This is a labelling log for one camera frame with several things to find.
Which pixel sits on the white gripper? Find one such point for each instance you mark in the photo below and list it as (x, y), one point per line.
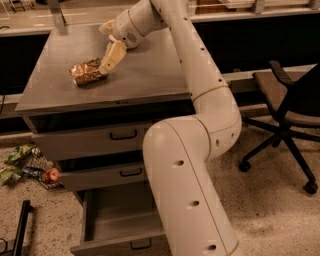
(124, 30)

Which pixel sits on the orange soda can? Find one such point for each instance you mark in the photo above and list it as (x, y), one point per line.
(86, 72)

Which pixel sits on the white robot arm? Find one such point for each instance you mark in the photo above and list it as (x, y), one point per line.
(176, 150)

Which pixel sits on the grey drawer cabinet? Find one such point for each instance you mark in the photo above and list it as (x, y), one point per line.
(146, 86)

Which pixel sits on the grey top drawer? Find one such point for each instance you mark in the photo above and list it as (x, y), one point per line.
(94, 141)

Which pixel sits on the grey drawer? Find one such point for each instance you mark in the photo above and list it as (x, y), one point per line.
(103, 176)
(121, 220)
(94, 141)

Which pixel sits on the grey middle drawer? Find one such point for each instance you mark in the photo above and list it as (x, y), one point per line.
(103, 176)

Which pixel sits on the grey bottom drawer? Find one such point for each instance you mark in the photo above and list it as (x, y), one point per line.
(121, 220)

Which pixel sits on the green chip bag upper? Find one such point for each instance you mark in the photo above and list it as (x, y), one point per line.
(19, 154)

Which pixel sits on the green chip bag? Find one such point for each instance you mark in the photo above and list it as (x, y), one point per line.
(19, 154)
(10, 175)

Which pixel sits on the red apple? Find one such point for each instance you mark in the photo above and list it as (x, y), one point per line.
(51, 175)

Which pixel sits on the blue snack packet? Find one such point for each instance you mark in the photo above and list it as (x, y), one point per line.
(32, 172)

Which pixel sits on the green chip bag lower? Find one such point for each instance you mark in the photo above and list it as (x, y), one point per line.
(10, 175)

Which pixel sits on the black office chair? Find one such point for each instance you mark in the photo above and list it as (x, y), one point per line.
(293, 100)

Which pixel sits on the black stand frame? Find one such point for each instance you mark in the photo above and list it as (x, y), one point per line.
(14, 247)

